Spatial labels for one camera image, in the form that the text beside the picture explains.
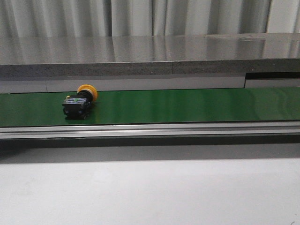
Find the grey stone countertop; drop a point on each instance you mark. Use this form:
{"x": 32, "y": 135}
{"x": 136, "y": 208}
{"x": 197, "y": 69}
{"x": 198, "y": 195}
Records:
{"x": 59, "y": 64}

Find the green conveyor belt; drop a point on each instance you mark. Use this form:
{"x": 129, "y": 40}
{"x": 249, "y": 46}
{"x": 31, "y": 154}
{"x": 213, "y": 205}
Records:
{"x": 156, "y": 106}

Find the white pleated curtain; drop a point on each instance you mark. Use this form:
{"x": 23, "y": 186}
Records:
{"x": 101, "y": 18}

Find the yellow push button switch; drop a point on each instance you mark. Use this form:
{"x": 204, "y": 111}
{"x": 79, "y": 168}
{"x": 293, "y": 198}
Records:
{"x": 78, "y": 106}

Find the aluminium conveyor side rail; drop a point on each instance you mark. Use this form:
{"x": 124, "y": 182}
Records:
{"x": 150, "y": 130}

